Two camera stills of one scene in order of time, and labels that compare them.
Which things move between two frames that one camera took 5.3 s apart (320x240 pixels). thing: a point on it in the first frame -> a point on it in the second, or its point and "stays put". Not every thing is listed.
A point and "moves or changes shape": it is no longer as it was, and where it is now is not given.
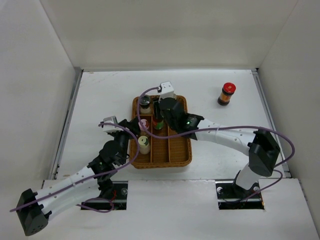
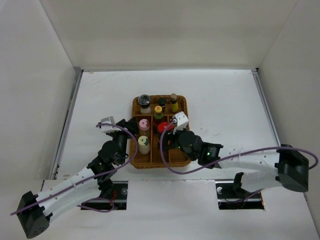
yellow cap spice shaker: [144, 146] stays put
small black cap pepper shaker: [157, 113] moves or changes shape
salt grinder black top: [145, 106] stays put
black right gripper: [160, 100] -> [169, 136]
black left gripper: [131, 125] stays put
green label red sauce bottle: [158, 123] -> [158, 116]
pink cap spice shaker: [145, 122] stays put
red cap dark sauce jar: [228, 89] -> [163, 126]
